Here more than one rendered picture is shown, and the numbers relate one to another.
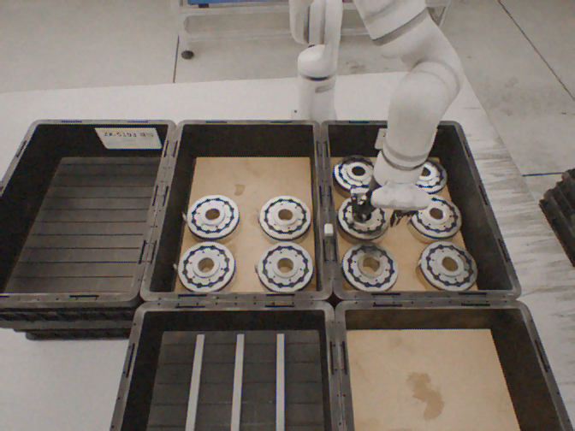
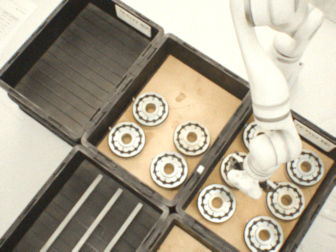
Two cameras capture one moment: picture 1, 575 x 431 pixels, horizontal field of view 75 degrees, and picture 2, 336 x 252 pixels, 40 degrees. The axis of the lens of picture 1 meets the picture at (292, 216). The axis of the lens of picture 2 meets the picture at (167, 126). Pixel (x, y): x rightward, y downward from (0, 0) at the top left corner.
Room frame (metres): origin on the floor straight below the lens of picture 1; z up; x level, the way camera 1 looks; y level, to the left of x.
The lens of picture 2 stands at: (0.08, -0.14, 2.07)
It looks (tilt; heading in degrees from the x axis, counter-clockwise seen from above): 72 degrees down; 36
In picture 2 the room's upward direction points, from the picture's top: 2 degrees clockwise
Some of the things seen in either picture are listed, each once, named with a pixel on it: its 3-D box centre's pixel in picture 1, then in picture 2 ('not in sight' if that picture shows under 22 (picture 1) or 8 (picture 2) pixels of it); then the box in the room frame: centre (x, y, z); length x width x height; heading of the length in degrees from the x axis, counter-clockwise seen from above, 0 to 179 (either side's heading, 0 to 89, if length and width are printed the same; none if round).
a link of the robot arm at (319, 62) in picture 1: (319, 38); (297, 29); (0.77, -0.05, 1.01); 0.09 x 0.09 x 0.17; 87
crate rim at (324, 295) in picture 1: (244, 199); (169, 115); (0.41, 0.09, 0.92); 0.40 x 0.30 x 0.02; 2
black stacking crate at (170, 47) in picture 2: (246, 215); (169, 121); (0.41, 0.09, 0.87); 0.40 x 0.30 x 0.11; 2
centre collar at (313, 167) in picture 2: (423, 172); (306, 167); (0.53, -0.28, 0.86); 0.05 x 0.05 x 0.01
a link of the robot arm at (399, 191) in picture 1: (401, 170); (256, 169); (0.39, -0.17, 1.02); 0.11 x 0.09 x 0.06; 178
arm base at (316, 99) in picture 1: (316, 98); (283, 58); (0.77, -0.05, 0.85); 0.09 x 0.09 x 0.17; 89
